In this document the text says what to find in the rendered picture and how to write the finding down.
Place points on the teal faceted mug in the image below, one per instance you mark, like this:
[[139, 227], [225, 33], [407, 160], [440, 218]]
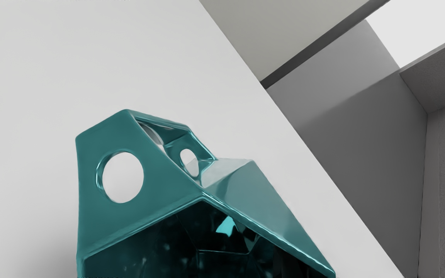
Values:
[[168, 200]]

